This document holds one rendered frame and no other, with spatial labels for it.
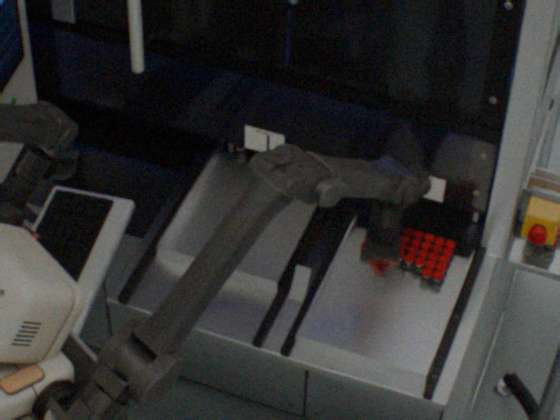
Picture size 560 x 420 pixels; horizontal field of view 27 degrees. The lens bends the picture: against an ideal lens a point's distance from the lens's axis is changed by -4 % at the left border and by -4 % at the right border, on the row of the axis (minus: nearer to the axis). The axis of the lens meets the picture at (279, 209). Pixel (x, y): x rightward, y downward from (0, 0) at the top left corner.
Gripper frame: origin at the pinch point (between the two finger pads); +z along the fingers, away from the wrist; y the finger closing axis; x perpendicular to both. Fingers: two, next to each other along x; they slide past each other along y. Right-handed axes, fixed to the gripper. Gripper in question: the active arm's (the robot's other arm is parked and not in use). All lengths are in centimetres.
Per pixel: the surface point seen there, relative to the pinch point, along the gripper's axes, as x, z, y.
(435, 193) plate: -9.8, -6.0, 15.8
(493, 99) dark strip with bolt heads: -17.9, -33.5, 14.3
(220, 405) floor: 37, 95, 28
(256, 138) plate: 27.4, -7.5, 25.2
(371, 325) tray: 0.5, 6.4, -9.3
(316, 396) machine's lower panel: 11, 75, 20
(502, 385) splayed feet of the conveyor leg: -40, 94, 43
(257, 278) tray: 23.5, 3.6, -2.6
